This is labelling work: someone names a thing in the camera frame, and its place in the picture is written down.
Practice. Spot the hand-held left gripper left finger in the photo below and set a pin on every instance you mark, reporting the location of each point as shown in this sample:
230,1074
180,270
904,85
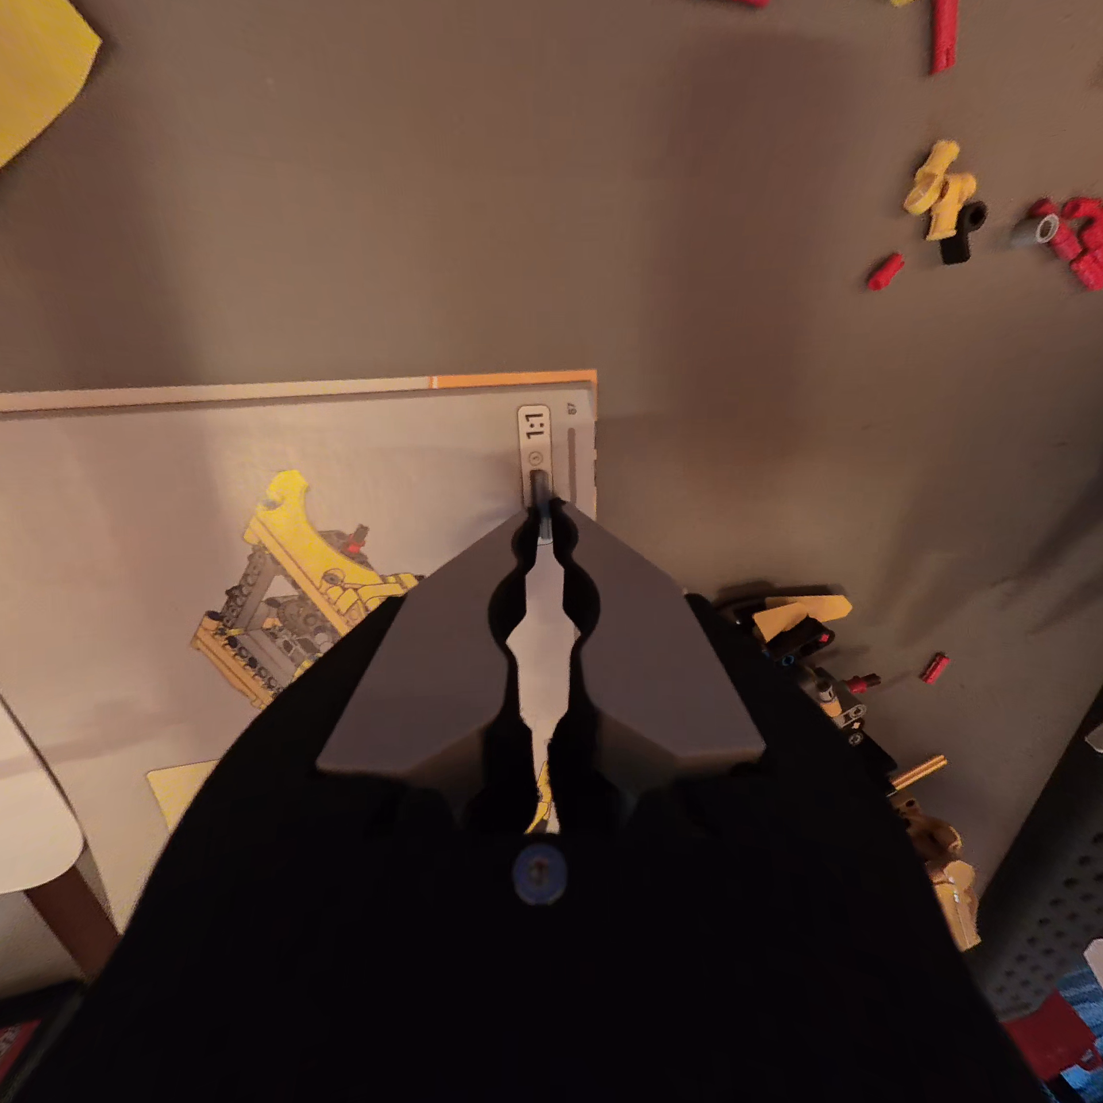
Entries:
414,680

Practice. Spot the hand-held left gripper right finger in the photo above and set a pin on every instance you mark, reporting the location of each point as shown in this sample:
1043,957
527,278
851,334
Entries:
673,680

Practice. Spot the yellow toy brick car model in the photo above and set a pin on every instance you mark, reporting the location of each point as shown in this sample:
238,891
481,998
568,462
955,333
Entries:
801,611

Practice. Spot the open instruction booklet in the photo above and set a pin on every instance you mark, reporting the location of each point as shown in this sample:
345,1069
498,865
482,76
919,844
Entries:
129,517

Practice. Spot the black dimpled chair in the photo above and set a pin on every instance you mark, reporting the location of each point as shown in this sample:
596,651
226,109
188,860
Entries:
1060,904

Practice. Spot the orange plastic object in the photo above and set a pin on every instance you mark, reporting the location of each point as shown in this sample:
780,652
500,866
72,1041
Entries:
1047,1034

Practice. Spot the scattered small toy brick pieces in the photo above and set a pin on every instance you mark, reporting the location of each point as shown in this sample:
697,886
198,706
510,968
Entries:
944,197

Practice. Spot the yellow paper piece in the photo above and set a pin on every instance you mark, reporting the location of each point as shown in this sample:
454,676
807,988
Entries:
35,69

